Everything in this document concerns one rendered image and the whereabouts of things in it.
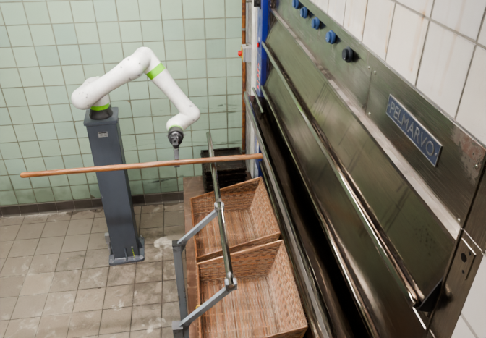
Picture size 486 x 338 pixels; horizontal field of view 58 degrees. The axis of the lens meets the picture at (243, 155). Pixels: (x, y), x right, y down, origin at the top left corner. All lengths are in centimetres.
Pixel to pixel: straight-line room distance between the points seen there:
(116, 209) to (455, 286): 264
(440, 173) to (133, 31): 275
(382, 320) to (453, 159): 53
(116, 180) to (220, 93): 109
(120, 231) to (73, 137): 90
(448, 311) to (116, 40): 292
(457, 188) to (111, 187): 256
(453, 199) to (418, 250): 17
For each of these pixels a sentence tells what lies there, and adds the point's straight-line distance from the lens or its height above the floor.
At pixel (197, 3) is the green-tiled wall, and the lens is 333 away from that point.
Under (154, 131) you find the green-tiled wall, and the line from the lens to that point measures 370.
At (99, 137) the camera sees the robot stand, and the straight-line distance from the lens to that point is 295.
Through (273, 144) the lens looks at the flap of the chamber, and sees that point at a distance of 210.
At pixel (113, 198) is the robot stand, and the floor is 59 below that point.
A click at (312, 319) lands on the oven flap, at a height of 95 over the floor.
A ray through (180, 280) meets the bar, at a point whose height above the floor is 71.
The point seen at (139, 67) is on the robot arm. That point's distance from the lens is 249.
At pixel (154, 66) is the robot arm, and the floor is 157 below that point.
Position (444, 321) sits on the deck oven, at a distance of 102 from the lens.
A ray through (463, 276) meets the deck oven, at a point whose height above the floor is 186.
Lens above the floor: 247
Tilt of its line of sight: 32 degrees down
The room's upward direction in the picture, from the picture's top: straight up
